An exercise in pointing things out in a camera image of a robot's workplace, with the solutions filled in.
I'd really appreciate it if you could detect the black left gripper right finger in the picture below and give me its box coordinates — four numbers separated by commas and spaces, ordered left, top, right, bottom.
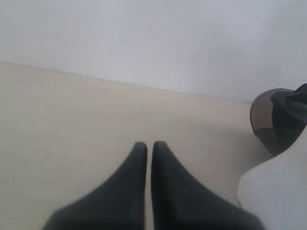
151, 141, 263, 230

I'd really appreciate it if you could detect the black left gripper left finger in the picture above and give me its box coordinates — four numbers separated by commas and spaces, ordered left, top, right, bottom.
43, 142, 147, 230

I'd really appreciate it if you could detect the black helmet with visor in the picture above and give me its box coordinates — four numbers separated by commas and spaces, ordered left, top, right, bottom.
249, 84, 307, 156

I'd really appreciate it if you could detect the white mannequin head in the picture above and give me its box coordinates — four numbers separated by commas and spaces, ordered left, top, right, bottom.
237, 130, 307, 230

